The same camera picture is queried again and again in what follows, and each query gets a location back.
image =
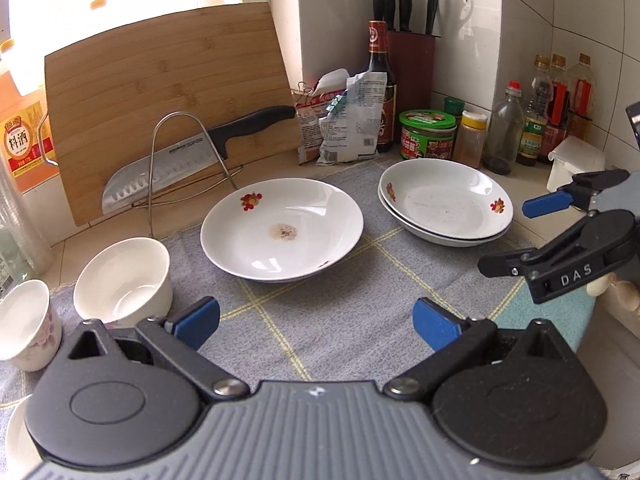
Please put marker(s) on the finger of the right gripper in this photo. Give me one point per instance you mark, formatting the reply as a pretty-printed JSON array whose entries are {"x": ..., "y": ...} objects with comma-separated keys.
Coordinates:
[
  {"x": 579, "y": 193},
  {"x": 595, "y": 246}
]

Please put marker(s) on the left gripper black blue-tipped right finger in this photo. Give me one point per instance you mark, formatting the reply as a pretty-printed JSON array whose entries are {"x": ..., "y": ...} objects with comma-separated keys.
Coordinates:
[{"x": 519, "y": 399}]

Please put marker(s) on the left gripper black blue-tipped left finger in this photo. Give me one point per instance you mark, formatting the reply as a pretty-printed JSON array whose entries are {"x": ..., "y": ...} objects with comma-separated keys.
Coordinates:
[{"x": 114, "y": 398}]

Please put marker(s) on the white bowl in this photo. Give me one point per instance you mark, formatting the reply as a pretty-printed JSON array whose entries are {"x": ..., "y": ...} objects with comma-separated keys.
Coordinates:
[
  {"x": 125, "y": 283},
  {"x": 31, "y": 331},
  {"x": 22, "y": 456}
]

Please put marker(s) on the white fruit plate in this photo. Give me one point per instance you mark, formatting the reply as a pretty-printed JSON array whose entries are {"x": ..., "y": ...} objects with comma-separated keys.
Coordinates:
[
  {"x": 281, "y": 230},
  {"x": 446, "y": 199},
  {"x": 437, "y": 239}
]

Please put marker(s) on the gloved right hand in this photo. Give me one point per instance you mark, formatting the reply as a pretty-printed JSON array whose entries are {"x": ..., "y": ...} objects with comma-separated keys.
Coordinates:
[{"x": 620, "y": 298}]

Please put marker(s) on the white plastic container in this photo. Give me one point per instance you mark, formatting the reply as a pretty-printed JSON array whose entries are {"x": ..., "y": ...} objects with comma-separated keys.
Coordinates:
[{"x": 572, "y": 156}]

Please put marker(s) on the red labelled sauce bottle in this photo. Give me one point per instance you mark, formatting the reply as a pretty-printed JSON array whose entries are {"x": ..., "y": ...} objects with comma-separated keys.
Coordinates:
[{"x": 558, "y": 108}]

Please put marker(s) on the green labelled oil bottle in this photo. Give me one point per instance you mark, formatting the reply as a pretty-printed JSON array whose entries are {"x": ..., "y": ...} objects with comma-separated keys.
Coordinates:
[{"x": 536, "y": 117}]

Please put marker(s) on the red capped clear bottle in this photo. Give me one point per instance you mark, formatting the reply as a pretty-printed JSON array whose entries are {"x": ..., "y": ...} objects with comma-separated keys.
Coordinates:
[{"x": 504, "y": 132}]

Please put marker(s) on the orange labelled sauce bottle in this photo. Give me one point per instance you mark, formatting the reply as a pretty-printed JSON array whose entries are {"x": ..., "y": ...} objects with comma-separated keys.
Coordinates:
[{"x": 582, "y": 92}]

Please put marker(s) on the yellow lidded spice jar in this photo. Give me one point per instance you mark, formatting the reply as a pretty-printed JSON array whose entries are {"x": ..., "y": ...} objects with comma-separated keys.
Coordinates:
[{"x": 470, "y": 139}]

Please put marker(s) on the green capped small jar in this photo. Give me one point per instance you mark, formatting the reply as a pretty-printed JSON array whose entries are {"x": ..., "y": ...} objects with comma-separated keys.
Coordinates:
[{"x": 453, "y": 106}]

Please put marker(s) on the glass jar green lid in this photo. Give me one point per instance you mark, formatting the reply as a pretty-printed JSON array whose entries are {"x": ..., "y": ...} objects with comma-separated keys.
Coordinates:
[{"x": 14, "y": 268}]

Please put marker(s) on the green lidded sauce tub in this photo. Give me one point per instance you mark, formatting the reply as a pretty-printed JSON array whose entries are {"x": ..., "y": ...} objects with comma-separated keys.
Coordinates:
[{"x": 426, "y": 134}]

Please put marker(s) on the grey blue checked towel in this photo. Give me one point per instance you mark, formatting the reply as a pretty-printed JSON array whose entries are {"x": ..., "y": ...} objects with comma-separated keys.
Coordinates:
[{"x": 354, "y": 321}]

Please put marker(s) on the tall clear wrap roll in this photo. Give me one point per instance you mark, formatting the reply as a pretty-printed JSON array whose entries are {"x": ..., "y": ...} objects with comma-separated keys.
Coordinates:
[{"x": 14, "y": 215}]

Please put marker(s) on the brown knife block with knives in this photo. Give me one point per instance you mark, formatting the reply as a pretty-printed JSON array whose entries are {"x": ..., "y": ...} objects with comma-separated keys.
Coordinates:
[{"x": 411, "y": 55}]

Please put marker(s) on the white clipped food bag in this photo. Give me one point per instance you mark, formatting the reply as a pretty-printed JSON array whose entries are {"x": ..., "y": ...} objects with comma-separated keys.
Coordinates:
[{"x": 350, "y": 127}]

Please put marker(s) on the dark soy sauce bottle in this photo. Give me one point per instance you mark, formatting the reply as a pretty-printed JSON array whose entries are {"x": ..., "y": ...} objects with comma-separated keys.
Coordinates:
[{"x": 379, "y": 65}]

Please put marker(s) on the orange cooking wine jug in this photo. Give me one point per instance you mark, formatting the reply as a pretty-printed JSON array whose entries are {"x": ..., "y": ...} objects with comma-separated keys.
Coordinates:
[{"x": 26, "y": 139}]

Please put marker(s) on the red clipped food bag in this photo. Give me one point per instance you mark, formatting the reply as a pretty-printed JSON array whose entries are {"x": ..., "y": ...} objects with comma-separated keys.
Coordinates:
[{"x": 311, "y": 103}]

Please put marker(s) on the bamboo cutting board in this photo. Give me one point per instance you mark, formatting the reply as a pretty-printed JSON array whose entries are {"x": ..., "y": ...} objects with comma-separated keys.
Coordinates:
[{"x": 114, "y": 95}]

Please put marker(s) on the steel wire board rack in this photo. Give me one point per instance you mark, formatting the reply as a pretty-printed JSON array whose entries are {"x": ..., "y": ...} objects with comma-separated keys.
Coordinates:
[{"x": 140, "y": 180}]

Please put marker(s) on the black handled kitchen knife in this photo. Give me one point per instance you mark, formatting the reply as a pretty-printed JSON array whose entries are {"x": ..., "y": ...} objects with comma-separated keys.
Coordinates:
[{"x": 258, "y": 121}]

